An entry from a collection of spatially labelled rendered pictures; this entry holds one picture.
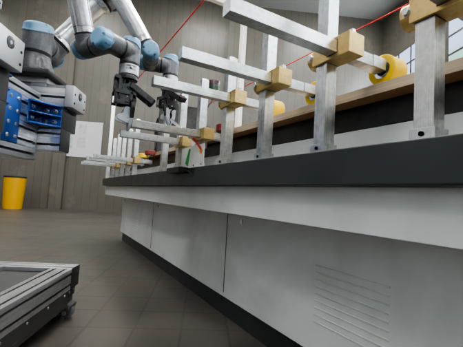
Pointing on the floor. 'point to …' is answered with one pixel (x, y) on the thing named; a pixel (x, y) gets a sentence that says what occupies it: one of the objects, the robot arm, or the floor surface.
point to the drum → (13, 192)
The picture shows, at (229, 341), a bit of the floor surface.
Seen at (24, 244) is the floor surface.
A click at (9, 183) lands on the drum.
